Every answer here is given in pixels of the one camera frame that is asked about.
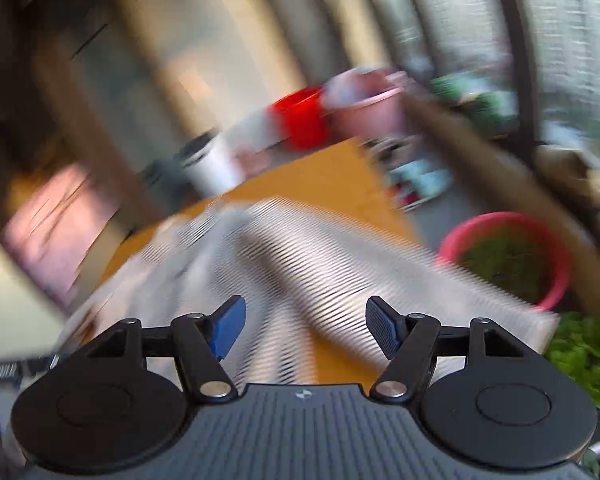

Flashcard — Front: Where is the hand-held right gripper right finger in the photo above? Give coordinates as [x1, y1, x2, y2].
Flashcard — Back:
[365, 296, 524, 402]

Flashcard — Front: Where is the white trash bin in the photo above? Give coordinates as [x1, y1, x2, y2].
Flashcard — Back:
[179, 131, 247, 200]

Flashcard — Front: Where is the green leafy plant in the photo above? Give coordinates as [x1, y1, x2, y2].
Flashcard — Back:
[544, 311, 600, 411]

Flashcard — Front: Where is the dark window frame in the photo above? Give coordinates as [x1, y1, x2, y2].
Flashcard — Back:
[352, 0, 600, 171]

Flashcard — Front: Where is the frosted glass door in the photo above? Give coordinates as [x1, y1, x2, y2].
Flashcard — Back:
[259, 0, 343, 92]

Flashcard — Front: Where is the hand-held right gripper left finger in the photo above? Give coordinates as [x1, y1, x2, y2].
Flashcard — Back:
[87, 295, 247, 402]

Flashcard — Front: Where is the red plastic bucket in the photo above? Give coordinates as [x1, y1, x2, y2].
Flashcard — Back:
[269, 86, 332, 152]

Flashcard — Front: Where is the small potted green plant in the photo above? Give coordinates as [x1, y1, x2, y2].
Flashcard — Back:
[472, 91, 521, 132]
[429, 74, 477, 103]

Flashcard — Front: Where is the pink flower pot with greens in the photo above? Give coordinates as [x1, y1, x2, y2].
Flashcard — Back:
[437, 211, 574, 314]

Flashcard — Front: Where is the bed with pink blanket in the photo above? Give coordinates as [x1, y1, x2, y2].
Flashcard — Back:
[0, 160, 113, 308]

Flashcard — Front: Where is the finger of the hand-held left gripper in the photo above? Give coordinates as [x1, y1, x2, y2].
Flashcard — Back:
[0, 352, 60, 390]

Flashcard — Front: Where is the striped beige sweater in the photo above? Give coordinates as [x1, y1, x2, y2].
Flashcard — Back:
[72, 196, 562, 396]

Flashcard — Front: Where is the pink plastic bucket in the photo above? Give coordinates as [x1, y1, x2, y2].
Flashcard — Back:
[324, 66, 417, 142]

